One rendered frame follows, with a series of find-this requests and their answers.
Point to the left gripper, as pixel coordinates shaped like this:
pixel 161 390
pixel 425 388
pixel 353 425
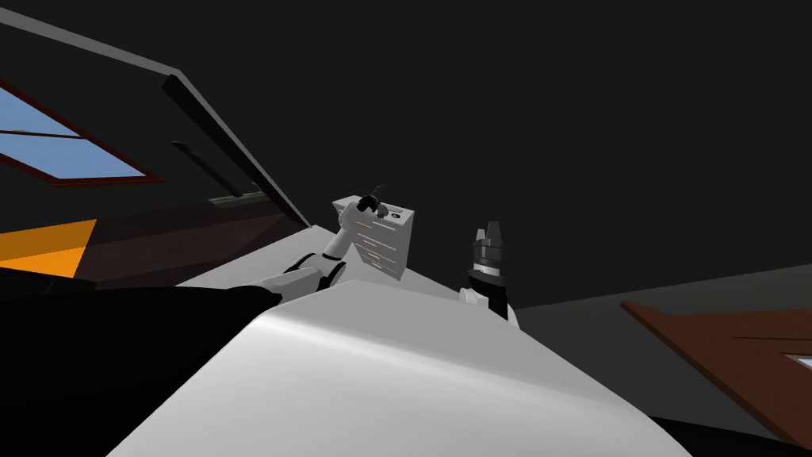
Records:
pixel 367 204

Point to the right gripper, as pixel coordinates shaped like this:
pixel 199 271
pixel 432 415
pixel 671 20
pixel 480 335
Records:
pixel 488 249

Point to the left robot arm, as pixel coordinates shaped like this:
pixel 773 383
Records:
pixel 314 270

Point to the white drawer cabinet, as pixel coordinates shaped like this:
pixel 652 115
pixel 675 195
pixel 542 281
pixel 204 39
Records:
pixel 388 244

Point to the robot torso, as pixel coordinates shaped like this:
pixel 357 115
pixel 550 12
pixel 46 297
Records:
pixel 406 381

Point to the brown door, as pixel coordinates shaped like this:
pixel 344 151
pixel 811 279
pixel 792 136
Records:
pixel 748 355

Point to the red-framed window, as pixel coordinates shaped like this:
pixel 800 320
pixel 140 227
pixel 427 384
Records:
pixel 57 149

